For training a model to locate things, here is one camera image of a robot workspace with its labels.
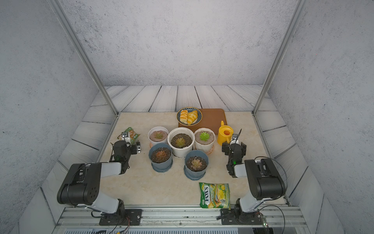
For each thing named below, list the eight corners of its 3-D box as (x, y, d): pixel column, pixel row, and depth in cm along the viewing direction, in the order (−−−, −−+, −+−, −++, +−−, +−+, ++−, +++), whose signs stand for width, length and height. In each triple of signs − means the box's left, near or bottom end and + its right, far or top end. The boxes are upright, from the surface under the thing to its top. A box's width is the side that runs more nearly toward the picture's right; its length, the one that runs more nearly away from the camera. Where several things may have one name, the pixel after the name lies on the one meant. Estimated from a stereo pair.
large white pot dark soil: (169, 159, 95) (166, 148, 86) (171, 138, 106) (169, 127, 96) (194, 159, 95) (195, 148, 85) (194, 138, 106) (194, 126, 96)
